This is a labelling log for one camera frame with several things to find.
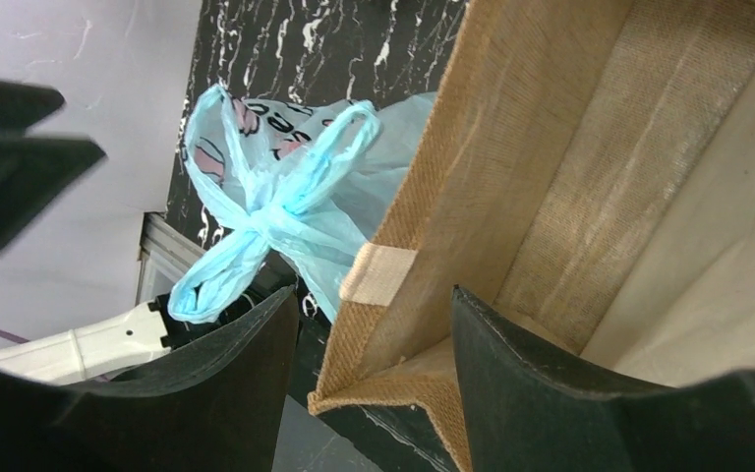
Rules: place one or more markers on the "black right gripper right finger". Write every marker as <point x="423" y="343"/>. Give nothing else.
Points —
<point x="531" y="406"/>

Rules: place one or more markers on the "brown paper bag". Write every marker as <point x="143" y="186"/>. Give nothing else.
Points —
<point x="588" y="171"/>

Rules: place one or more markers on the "light blue plastic grocery bag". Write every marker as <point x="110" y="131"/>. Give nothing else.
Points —
<point x="310" y="183"/>

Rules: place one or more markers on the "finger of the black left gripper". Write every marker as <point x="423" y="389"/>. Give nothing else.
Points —
<point x="33" y="173"/>
<point x="23" y="105"/>

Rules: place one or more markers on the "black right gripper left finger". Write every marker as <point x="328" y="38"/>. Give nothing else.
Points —
<point x="215" y="404"/>

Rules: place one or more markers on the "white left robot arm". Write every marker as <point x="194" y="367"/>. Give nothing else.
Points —
<point x="135" y="337"/>

